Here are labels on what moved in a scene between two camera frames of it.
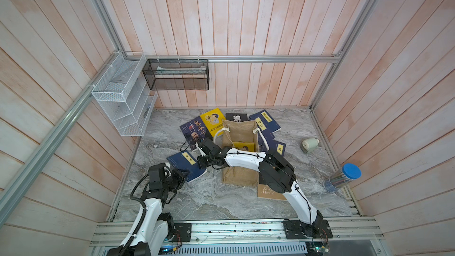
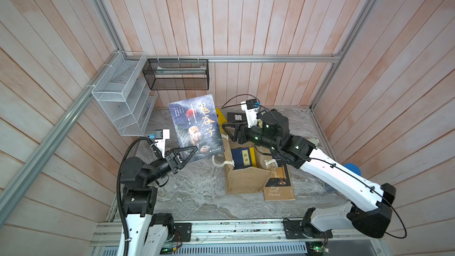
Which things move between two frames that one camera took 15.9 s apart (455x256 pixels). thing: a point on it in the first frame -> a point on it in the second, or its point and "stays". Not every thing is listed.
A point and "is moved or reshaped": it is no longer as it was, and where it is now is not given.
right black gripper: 200,163 -> 240,130
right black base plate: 295,229 stays
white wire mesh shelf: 121,90 stays
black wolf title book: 236,117 stays
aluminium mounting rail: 242,233 stays
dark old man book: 194,131 is moved or reshaped
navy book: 185,160 is moved or reshaped
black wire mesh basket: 177,74 stays
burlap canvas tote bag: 245,131 is moved or reshaped
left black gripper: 180,177 -> 175,159
